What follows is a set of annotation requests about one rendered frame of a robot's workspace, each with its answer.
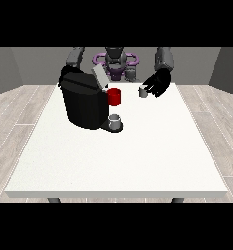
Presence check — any pale grey machine lid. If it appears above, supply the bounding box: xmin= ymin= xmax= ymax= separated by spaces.
xmin=91 ymin=63 xmax=110 ymax=90

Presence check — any small grey cup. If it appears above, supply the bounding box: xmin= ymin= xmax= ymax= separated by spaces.
xmin=108 ymin=113 xmax=123 ymax=130

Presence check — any small grey coffee pod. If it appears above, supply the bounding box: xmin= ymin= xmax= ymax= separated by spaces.
xmin=138 ymin=86 xmax=149 ymax=98

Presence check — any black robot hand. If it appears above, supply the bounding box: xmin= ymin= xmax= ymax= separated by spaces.
xmin=58 ymin=64 xmax=83 ymax=84
xmin=139 ymin=67 xmax=172 ymax=99

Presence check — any red pod holder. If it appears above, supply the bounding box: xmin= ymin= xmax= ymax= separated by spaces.
xmin=107 ymin=87 xmax=122 ymax=107

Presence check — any black coffee machine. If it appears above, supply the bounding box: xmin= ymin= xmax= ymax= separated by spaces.
xmin=59 ymin=71 xmax=124 ymax=134

